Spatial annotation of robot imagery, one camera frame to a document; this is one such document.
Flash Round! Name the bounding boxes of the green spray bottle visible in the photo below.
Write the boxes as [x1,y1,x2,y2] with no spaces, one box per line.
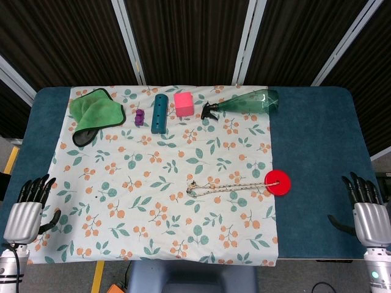
[200,89,280,121]

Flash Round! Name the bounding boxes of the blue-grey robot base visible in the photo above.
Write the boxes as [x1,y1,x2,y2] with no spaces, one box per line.
[125,259,259,293]

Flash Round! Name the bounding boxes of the teal half-cylinder block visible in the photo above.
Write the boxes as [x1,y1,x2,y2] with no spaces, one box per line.
[150,93,169,135]

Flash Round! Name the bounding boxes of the floral printed tablecloth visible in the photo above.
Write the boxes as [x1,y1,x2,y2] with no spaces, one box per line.
[26,85,279,267]

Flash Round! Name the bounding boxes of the folding partition screen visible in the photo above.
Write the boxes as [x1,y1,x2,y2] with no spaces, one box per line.
[0,0,391,161]

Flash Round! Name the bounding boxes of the black cable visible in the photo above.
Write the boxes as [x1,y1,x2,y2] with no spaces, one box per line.
[310,281,334,293]

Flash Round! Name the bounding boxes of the green microfiber cloth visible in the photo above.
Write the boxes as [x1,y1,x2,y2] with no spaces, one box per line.
[69,87,126,148]

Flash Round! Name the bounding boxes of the red disc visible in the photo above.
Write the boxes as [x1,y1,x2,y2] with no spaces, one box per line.
[263,169,292,197]

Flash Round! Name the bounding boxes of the braided white rope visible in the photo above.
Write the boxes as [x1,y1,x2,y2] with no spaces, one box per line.
[186,180,280,198]

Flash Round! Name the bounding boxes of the pink cube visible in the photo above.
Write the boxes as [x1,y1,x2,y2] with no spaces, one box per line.
[173,91,196,118]

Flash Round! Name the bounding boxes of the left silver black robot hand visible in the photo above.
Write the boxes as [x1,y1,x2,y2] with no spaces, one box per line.
[3,173,62,244]

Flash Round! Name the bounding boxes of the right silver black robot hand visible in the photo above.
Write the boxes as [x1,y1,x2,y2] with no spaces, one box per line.
[327,172,391,248]

